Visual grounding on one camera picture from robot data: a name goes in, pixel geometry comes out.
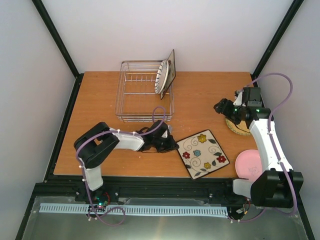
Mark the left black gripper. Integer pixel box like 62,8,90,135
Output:
152,134,178,153

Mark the square dark rimmed plate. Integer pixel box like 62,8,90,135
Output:
177,129,230,180

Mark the wire metal dish rack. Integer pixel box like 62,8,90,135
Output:
115,60,174,122

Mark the round striped white plate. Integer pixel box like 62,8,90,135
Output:
154,59,169,94

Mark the square floral plate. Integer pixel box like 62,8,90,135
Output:
160,49,176,100

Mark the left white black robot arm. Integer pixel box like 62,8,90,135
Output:
73,120,179,202

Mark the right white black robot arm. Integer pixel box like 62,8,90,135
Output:
213,98,304,211

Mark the round woven bamboo plate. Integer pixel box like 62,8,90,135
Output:
225,118,251,136

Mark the pink round plate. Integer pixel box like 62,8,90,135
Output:
235,149,262,182

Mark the left circuit board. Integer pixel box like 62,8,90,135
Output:
94,192,111,207

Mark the circuit board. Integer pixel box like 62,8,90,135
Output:
94,192,111,207
236,197,251,215

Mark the right circuit board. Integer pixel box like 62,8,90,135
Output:
236,197,251,215

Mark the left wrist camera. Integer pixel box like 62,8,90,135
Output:
150,120,172,139

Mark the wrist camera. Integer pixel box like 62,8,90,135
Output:
150,120,172,139
233,87,263,107

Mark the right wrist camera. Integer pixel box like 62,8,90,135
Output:
233,87,263,107

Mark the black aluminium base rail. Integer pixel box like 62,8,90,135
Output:
32,175,245,206

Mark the right black frame post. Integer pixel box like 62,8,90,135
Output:
250,0,304,80

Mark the black frame post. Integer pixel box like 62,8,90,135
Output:
250,0,304,80
31,0,81,80

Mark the grey slotted cable duct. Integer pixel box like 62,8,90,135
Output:
38,203,228,218

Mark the left black frame post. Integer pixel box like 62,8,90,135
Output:
31,0,81,80

